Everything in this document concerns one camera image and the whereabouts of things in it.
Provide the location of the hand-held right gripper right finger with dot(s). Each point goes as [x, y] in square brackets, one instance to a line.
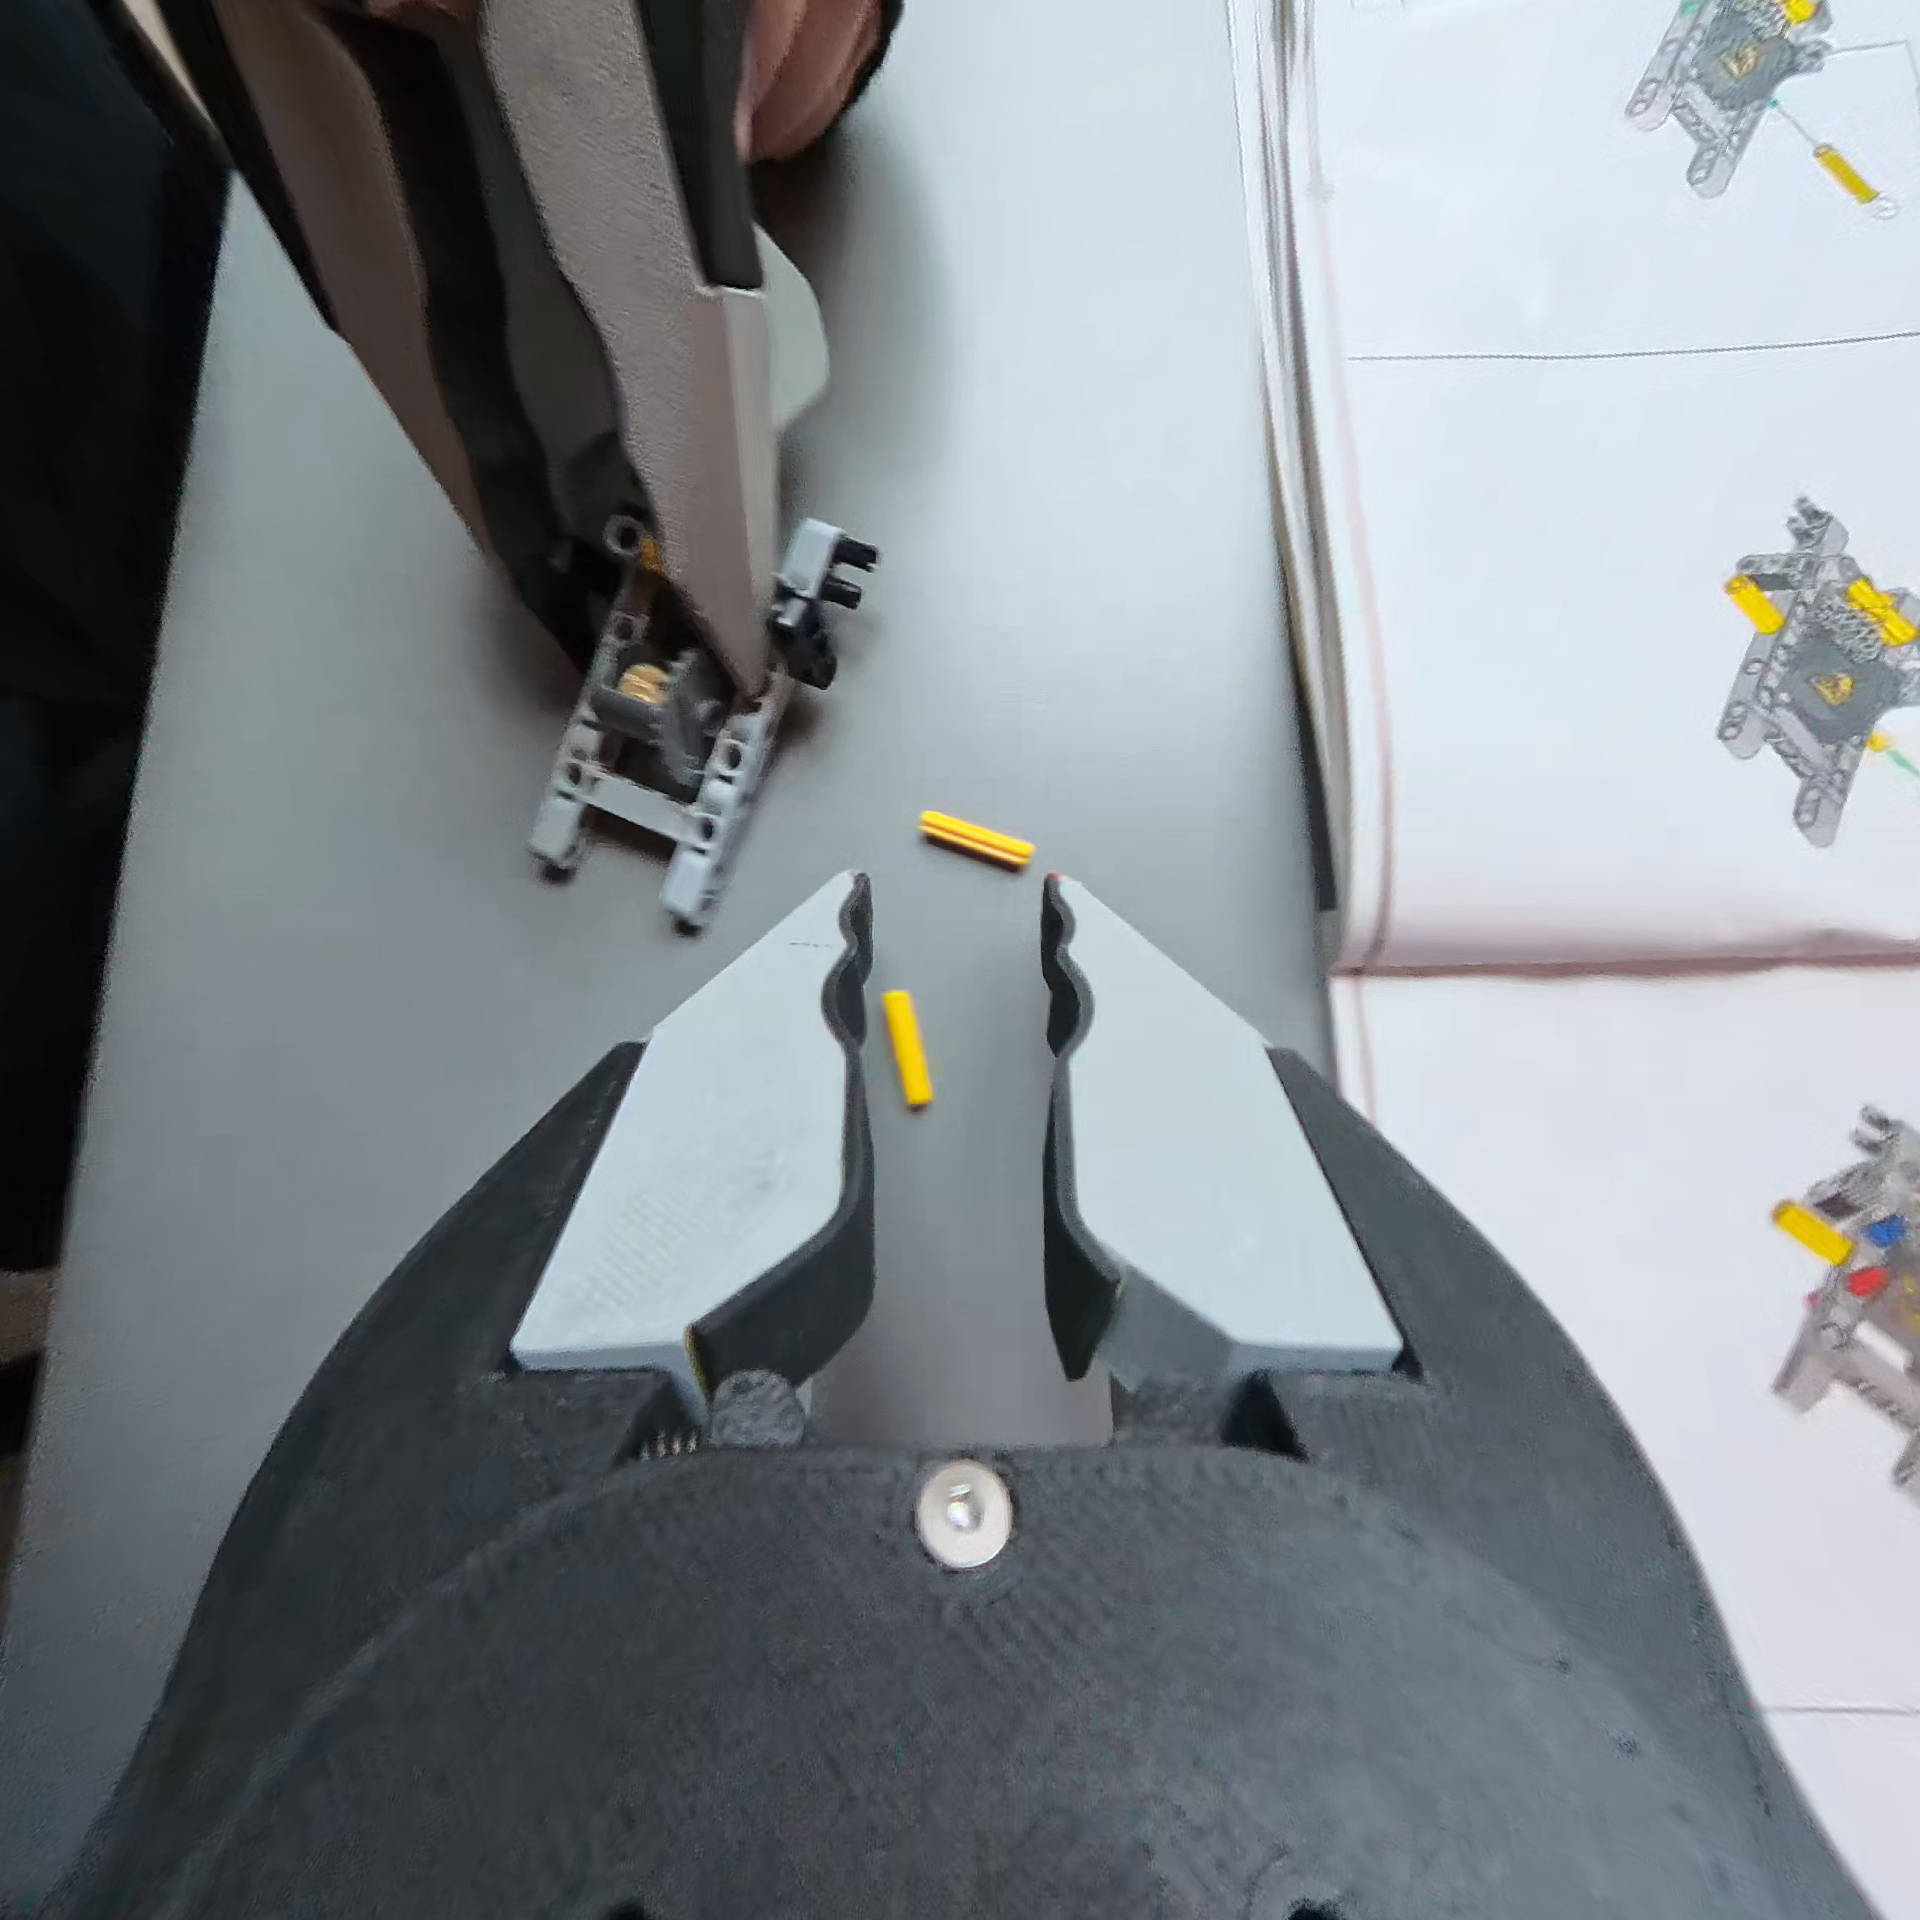
[1215, 1199]

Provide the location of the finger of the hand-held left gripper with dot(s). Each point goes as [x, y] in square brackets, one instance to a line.
[643, 270]
[344, 178]

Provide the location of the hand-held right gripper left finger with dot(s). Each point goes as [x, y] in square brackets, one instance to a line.
[706, 1184]

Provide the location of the yellow lego axle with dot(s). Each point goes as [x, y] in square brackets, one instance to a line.
[907, 1046]
[975, 839]

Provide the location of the grey lego frame assembly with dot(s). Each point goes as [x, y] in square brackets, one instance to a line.
[721, 840]

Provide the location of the tan lego bevel gear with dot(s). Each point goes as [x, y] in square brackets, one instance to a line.
[643, 686]

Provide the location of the grey lego differential housing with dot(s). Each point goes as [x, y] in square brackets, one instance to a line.
[675, 726]

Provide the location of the lego instruction booklet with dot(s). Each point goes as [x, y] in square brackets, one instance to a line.
[1574, 598]

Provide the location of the person's left hand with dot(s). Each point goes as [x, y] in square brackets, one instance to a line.
[803, 76]

